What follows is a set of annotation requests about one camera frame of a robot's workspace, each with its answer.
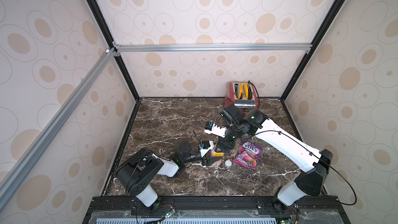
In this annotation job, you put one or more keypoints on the red and steel toaster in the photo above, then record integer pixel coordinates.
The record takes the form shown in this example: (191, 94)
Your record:
(243, 95)

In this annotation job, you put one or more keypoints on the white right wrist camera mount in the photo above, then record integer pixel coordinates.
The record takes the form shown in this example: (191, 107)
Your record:
(212, 128)

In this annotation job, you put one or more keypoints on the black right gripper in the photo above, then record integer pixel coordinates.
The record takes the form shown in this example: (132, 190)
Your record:
(226, 141)

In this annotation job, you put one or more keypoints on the aluminium horizontal frame bar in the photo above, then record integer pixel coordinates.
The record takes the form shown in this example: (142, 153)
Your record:
(200, 48)

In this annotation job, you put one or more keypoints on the purple candy bag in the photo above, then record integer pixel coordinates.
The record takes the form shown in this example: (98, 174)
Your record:
(248, 155)

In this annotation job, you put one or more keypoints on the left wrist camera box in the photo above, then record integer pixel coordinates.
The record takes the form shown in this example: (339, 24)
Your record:
(205, 147)

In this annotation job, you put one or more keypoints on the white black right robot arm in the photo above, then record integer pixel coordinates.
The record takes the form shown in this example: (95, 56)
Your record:
(313, 163)

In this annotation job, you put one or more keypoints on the yellow toy toast slice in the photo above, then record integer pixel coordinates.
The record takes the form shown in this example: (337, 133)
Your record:
(246, 90)
(239, 91)

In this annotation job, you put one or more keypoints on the clear pink drink bottle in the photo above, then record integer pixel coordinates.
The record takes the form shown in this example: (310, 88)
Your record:
(215, 158)

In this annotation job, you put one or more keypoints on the aluminium diagonal frame bar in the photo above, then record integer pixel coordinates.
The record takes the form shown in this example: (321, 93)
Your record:
(24, 166)

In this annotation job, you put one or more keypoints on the white loose bottle cap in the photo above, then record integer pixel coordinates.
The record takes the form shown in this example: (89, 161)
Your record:
(228, 163)

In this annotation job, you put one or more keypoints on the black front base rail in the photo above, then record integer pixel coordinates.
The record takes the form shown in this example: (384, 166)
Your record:
(214, 210)

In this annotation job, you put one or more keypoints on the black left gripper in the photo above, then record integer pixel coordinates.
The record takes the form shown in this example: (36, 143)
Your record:
(209, 161)

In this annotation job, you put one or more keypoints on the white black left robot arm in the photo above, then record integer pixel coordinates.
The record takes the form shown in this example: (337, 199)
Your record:
(137, 172)

